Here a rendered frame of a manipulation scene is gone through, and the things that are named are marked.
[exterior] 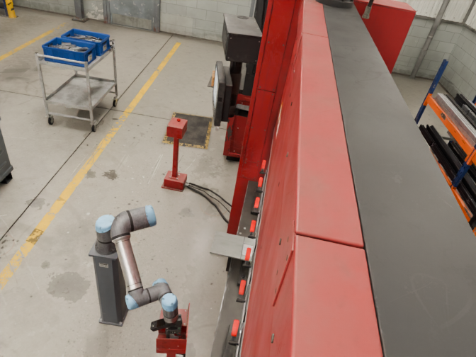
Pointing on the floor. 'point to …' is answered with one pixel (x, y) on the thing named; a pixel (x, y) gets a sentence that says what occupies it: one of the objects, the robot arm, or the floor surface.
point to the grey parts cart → (78, 87)
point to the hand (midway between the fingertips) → (168, 338)
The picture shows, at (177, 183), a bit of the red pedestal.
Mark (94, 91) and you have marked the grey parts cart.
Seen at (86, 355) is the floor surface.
